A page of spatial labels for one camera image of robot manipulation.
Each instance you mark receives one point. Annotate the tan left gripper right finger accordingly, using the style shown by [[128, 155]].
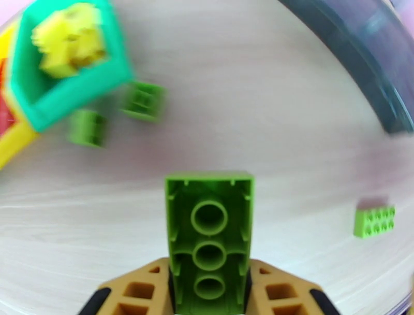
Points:
[[281, 291]]

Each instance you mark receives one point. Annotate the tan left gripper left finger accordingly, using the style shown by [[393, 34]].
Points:
[[135, 291]]

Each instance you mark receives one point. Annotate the green two-by-four lego brick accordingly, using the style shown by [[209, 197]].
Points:
[[210, 220], [373, 223]]

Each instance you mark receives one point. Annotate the red lego brick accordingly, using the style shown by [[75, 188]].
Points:
[[6, 116]]

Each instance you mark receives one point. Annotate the green two-by-two lego brick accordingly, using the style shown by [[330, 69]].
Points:
[[144, 102]]

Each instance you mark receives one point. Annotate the yellow plastic storage bin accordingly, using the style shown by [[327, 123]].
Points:
[[16, 142]]

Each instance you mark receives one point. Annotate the green plastic storage bin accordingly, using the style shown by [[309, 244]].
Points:
[[74, 90]]

